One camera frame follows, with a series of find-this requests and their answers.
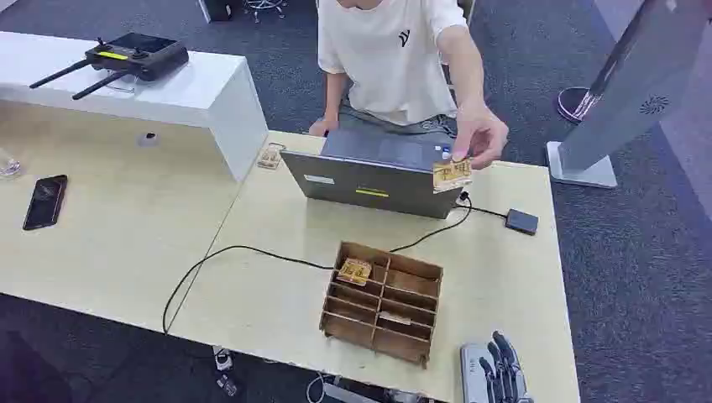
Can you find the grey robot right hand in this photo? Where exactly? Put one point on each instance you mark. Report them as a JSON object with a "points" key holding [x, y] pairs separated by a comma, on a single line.
{"points": [[500, 378]]}

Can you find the person's left hand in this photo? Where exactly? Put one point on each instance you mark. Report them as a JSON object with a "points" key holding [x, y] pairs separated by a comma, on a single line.
{"points": [[483, 133]]}

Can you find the person's right hand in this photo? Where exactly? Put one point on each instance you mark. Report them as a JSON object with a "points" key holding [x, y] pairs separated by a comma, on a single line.
{"points": [[322, 128]]}

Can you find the yellow printed card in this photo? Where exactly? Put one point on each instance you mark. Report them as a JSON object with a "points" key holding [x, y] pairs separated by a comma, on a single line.
{"points": [[451, 175], [354, 272]]}

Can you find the grey laptop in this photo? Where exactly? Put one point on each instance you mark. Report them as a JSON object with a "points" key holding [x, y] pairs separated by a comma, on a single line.
{"points": [[378, 186]]}

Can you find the person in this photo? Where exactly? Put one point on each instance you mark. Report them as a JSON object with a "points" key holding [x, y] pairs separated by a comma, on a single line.
{"points": [[389, 66]]}

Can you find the small black adapter box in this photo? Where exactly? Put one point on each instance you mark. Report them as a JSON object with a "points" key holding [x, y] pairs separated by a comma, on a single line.
{"points": [[522, 222]]}

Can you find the wooden divided card box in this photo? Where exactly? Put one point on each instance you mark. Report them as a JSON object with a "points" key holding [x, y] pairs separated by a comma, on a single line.
{"points": [[384, 322]]}

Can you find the chair base with castors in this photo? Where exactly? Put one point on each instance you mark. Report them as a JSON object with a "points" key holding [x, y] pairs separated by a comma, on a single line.
{"points": [[265, 5]]}

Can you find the white desk riser shelf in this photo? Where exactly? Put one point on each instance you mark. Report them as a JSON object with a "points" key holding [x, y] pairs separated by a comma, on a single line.
{"points": [[183, 89]]}

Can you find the grey floor stand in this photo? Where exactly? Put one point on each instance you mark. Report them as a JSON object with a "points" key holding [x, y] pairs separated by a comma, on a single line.
{"points": [[628, 94]]}

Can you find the black floor box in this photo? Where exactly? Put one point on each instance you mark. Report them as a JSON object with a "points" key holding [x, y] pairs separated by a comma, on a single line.
{"points": [[219, 8]]}

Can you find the black remote controller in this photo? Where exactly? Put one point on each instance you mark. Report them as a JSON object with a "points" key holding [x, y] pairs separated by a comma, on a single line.
{"points": [[142, 55]]}

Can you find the black plug adapter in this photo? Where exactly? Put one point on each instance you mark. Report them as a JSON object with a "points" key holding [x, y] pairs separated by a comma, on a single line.
{"points": [[227, 385]]}

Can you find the black smartphone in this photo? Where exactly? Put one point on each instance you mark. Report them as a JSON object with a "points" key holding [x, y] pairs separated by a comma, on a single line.
{"points": [[45, 202]]}

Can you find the clear glass object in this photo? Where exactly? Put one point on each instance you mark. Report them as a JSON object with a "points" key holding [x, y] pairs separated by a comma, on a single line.
{"points": [[8, 167]]}

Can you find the round black post base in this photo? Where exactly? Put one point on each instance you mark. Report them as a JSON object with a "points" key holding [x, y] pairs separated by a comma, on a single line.
{"points": [[572, 104]]}

